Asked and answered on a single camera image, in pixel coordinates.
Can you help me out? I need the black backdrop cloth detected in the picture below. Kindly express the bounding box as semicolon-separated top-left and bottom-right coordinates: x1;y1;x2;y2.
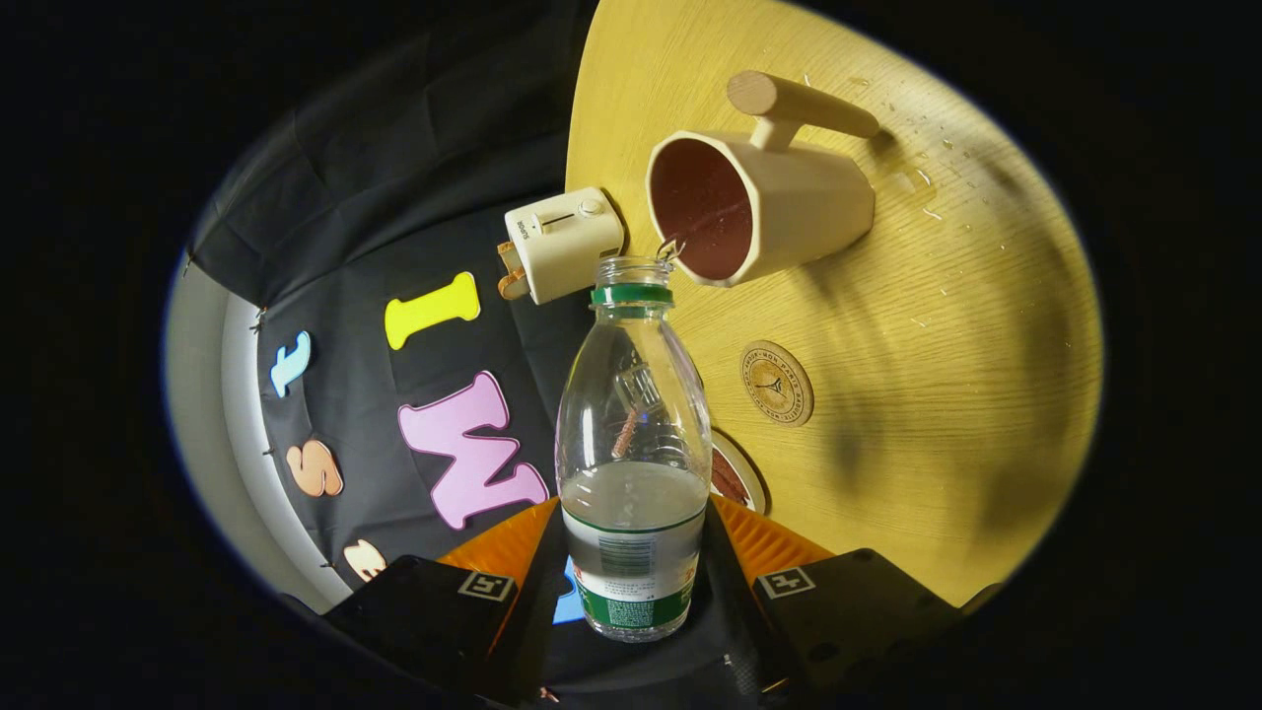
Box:
182;0;711;691

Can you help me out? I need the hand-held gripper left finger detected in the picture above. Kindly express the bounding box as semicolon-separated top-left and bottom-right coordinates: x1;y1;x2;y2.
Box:
320;496;571;706

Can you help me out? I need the round white plate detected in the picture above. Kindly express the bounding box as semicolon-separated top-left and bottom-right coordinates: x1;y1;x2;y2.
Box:
710;429;768;516

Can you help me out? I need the cream cup with wooden handle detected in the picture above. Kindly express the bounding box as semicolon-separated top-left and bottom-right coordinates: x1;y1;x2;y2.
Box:
645;70;881;289

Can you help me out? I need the clear plastic juice bottle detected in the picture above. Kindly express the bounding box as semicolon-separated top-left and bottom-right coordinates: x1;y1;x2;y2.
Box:
554;254;713;644

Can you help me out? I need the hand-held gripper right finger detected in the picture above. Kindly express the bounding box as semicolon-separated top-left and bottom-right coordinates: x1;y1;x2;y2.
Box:
702;496;1002;706

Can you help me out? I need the round wooden coaster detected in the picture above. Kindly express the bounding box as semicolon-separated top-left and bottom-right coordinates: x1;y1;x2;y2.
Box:
739;340;815;427

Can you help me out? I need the white toaster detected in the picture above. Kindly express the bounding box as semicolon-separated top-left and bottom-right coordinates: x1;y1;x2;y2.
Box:
504;186;625;306

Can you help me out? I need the brown meat patty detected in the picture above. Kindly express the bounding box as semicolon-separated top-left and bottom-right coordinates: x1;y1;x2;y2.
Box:
712;449;750;506

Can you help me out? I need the wooden table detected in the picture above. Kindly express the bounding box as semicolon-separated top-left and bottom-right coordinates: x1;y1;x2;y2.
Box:
564;0;1105;607

